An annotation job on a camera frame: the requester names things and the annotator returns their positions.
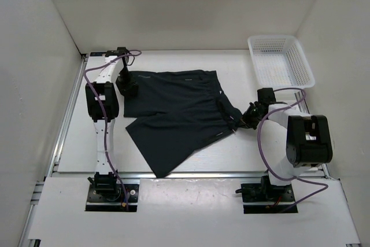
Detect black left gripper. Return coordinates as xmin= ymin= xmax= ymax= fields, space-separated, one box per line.
xmin=115 ymin=67 xmax=139 ymax=98

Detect dark navy shorts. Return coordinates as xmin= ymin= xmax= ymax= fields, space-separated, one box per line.
xmin=124 ymin=70 xmax=242 ymax=178

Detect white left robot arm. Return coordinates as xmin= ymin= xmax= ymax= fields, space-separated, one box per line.
xmin=83 ymin=47 xmax=141 ymax=204

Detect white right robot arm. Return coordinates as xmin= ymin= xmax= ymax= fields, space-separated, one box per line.
xmin=241 ymin=101 xmax=333 ymax=201

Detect white plastic mesh basket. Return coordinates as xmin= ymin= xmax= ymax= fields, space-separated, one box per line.
xmin=247 ymin=35 xmax=315 ymax=89

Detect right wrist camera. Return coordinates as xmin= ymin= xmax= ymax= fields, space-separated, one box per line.
xmin=257 ymin=87 xmax=276 ymax=104

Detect aluminium right side rail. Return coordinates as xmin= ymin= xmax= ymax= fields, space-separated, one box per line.
xmin=294 ymin=90 xmax=310 ymax=113

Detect aluminium rail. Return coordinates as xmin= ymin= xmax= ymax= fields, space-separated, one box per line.
xmin=120 ymin=171 xmax=266 ymax=179
xmin=294 ymin=90 xmax=310 ymax=113
xmin=17 ymin=53 xmax=89 ymax=246

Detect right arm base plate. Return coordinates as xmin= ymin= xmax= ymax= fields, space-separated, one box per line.
xmin=235 ymin=183 xmax=298 ymax=215

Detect aluminium front rail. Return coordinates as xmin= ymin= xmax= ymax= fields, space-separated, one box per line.
xmin=120 ymin=171 xmax=266 ymax=179

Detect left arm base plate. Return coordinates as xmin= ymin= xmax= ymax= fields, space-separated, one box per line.
xmin=85 ymin=182 xmax=139 ymax=212

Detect aluminium left side rail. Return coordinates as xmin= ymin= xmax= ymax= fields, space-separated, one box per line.
xmin=17 ymin=53 xmax=89 ymax=246

